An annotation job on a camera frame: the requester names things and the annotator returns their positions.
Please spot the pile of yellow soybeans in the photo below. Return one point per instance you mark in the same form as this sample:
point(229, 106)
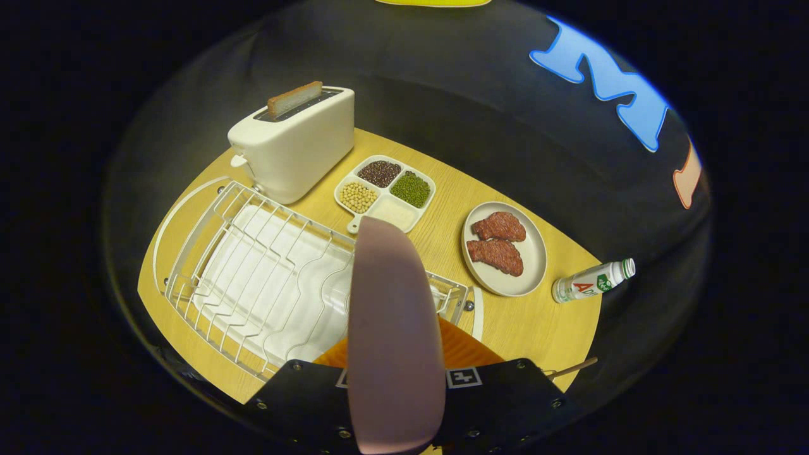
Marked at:
point(358, 197)

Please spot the white compartment tray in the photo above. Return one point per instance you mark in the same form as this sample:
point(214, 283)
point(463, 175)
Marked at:
point(384, 191)

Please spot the pile of green beans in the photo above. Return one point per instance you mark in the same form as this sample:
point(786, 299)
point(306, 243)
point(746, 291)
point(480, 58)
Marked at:
point(411, 189)

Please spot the pink plate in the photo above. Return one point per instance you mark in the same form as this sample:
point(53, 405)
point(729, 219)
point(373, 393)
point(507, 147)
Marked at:
point(395, 328)

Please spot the beige round plate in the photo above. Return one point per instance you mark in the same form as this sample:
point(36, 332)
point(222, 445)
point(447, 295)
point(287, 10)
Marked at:
point(534, 259)

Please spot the white green drink bottle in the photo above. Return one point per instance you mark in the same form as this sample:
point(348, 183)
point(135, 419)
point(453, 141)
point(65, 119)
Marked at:
point(588, 283)

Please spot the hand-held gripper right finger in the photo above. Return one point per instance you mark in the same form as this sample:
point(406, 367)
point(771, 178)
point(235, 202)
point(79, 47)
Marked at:
point(499, 404)

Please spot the cream white toaster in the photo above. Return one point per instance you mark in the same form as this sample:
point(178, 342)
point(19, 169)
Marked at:
point(297, 151)

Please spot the red meat slice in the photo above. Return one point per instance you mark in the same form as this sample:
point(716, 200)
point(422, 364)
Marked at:
point(499, 226)
point(496, 256)

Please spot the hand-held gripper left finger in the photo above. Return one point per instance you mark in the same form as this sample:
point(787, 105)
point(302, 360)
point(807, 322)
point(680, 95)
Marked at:
point(303, 404)

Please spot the brown bread slice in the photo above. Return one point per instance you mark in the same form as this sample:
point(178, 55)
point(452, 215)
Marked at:
point(294, 99)

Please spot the pile of dark red beans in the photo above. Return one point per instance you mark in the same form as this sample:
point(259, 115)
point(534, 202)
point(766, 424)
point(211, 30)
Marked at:
point(379, 173)

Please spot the pile of white rice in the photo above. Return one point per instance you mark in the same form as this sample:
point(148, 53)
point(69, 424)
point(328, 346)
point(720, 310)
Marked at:
point(397, 212)

